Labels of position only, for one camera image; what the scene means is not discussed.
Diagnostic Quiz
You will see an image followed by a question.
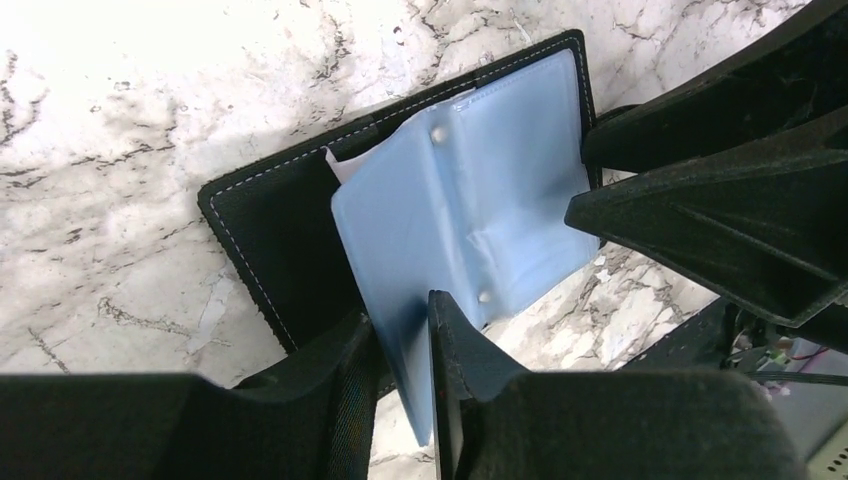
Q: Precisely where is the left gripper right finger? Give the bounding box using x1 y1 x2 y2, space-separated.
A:
428 291 807 479

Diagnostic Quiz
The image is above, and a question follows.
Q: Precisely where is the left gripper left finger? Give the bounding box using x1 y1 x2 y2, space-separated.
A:
1 317 380 479

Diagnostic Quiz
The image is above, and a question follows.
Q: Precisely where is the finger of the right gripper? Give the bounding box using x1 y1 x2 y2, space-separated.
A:
582 1 847 173
564 109 847 327

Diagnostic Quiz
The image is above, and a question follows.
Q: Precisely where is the black leather card holder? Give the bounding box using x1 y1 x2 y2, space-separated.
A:
198 29 597 354

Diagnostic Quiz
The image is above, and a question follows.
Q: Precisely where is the light blue card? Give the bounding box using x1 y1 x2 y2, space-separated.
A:
331 48 599 445

